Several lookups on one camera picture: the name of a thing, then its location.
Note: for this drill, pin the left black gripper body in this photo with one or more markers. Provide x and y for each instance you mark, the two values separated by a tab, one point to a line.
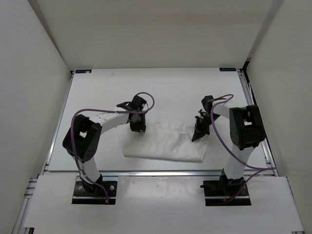
139	122

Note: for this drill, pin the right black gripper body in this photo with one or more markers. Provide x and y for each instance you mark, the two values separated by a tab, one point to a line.
205	121

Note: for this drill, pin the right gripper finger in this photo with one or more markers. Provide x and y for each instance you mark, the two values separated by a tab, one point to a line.
198	125
204	131

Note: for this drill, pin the white skirt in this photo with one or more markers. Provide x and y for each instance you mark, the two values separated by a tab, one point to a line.
163	141

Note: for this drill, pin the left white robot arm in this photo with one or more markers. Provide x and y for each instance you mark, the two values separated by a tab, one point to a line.
82	138

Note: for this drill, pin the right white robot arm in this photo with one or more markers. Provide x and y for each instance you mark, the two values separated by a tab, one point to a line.
246	133

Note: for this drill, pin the right blue corner label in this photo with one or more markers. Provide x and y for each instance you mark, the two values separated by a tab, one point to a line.
227	69

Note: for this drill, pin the blue corner label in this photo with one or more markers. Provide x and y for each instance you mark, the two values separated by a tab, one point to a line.
83	71
227	69

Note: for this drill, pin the left blue corner label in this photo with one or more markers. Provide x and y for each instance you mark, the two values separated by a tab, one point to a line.
83	71

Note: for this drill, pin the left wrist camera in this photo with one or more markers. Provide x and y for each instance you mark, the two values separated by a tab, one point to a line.
134	103

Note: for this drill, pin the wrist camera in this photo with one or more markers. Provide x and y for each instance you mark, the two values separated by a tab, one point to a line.
134	103
207	101

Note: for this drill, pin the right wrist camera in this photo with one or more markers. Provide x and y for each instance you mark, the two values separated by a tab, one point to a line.
207	101

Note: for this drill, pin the aluminium front rail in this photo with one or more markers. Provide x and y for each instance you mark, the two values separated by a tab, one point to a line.
161	173

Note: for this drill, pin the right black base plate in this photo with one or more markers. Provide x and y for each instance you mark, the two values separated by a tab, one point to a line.
226	193

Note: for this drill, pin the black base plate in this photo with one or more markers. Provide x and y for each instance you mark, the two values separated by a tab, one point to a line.
95	195
226	193

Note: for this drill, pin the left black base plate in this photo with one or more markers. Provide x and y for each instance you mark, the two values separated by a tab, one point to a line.
95	195

